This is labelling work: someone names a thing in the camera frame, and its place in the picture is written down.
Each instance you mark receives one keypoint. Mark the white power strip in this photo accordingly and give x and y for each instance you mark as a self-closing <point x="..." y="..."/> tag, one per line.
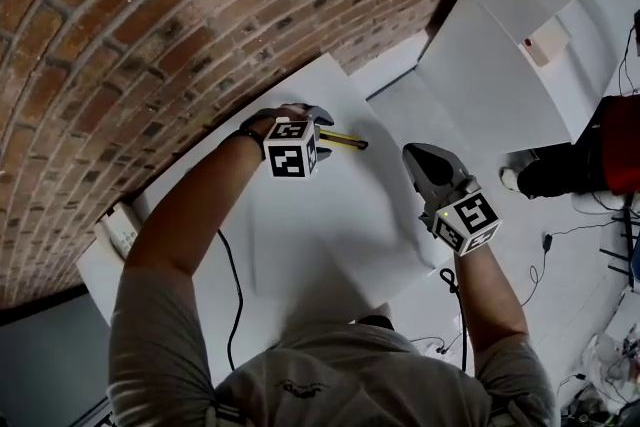
<point x="442" y="340"/>

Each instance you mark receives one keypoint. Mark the black floor stand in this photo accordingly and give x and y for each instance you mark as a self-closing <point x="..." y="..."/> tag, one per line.
<point x="625" y="240"/>

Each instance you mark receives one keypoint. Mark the white box with red dot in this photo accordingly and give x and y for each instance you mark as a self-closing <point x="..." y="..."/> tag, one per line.
<point x="545" y="42"/>

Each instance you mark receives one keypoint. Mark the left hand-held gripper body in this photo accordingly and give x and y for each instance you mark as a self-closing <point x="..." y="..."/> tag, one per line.
<point x="290" y="150"/>

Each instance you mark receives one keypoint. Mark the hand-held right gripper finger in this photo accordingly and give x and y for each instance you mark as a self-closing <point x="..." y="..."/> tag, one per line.
<point x="420" y="175"/>
<point x="447" y="165"/>

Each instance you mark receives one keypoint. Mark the person's right forearm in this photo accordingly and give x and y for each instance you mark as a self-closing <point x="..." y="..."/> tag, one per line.
<point x="487" y="295"/>

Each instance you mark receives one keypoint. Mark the clear plastic bag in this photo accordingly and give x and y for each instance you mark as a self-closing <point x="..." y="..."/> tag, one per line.
<point x="612" y="360"/>

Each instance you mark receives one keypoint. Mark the person's left hand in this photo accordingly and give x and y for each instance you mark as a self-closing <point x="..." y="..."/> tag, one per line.
<point x="265" y="120"/>

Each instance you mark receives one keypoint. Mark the white shelving unit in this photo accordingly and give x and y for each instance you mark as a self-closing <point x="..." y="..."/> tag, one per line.
<point x="500" y="40"/>

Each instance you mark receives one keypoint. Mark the white desk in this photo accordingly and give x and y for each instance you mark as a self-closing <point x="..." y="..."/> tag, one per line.
<point x="325" y="215"/>

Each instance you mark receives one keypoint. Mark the person's grey t-shirt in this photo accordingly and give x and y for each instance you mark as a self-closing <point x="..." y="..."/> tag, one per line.
<point x="325" y="385"/>

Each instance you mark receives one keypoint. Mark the person's left forearm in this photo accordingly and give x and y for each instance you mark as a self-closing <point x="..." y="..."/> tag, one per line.
<point x="190" y="205"/>

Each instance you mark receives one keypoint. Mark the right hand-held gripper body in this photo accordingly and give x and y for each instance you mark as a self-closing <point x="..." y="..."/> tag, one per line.
<point x="465" y="220"/>

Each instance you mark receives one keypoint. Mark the grey metal cabinet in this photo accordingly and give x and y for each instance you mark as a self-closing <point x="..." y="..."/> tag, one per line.
<point x="45" y="365"/>

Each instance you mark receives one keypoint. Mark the black wristband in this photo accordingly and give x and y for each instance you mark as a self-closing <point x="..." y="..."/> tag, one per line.
<point x="252" y="139"/>

